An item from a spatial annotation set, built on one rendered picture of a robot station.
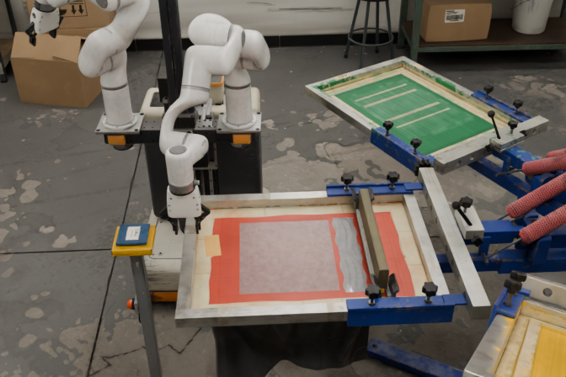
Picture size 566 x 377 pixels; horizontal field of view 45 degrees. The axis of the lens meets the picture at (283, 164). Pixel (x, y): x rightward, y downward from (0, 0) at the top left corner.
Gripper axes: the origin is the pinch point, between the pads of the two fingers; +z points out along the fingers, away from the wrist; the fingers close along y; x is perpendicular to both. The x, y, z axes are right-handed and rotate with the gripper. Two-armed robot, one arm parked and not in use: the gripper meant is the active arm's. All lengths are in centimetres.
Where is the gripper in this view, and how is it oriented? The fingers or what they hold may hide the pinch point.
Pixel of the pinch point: (186, 227)
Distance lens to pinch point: 214.0
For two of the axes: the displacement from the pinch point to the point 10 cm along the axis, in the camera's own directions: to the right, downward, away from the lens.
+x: 0.4, 5.6, -8.2
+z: 0.1, 8.2, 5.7
